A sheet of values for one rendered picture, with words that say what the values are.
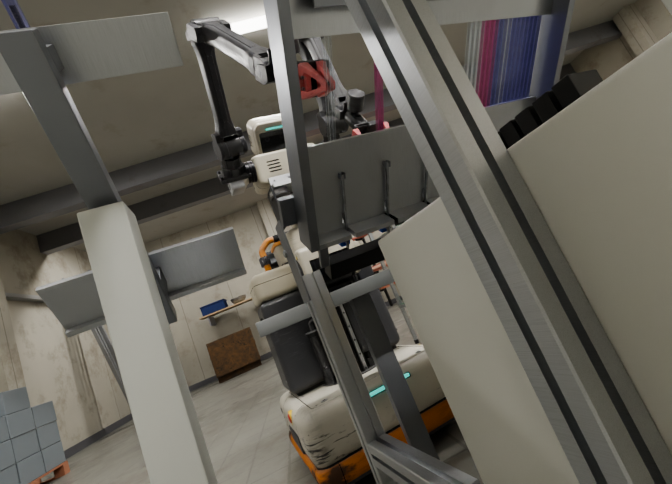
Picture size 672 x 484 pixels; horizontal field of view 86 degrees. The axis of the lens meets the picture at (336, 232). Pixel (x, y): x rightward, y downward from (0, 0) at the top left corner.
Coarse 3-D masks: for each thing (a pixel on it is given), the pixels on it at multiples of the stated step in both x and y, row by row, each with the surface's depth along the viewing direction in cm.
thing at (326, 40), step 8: (328, 40) 63; (328, 48) 64; (328, 56) 65; (328, 64) 65; (328, 72) 66; (328, 80) 66; (328, 88) 67; (328, 96) 68; (328, 104) 69; (328, 112) 69; (328, 120) 70; (328, 128) 71; (328, 136) 72
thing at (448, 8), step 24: (312, 0) 55; (336, 0) 56; (432, 0) 68; (456, 0) 70; (480, 0) 73; (504, 0) 76; (528, 0) 79; (552, 0) 82; (312, 24) 59; (336, 24) 61
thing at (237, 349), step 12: (228, 336) 742; (240, 336) 748; (252, 336) 755; (216, 348) 730; (228, 348) 736; (240, 348) 742; (252, 348) 748; (216, 360) 723; (228, 360) 729; (240, 360) 735; (252, 360) 741; (216, 372) 717; (228, 372) 722; (240, 372) 739
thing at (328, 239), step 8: (432, 200) 87; (384, 208) 85; (400, 208) 85; (408, 208) 84; (416, 208) 84; (376, 216) 82; (384, 216) 82; (392, 216) 82; (400, 216) 81; (408, 216) 82; (352, 224) 80; (360, 224) 79; (368, 224) 79; (376, 224) 79; (384, 224) 79; (392, 224) 80; (328, 232) 77; (336, 232) 77; (344, 232) 77; (352, 232) 78; (360, 232) 77; (368, 232) 78; (320, 240) 75; (328, 240) 74; (336, 240) 74; (344, 240) 75; (320, 248) 73
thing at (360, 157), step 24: (504, 120) 90; (336, 144) 70; (360, 144) 73; (384, 144) 76; (408, 144) 79; (312, 168) 70; (336, 168) 72; (360, 168) 75; (384, 168) 78; (408, 168) 81; (336, 192) 75; (360, 192) 77; (384, 192) 81; (408, 192) 84; (432, 192) 88; (336, 216) 77; (360, 216) 80
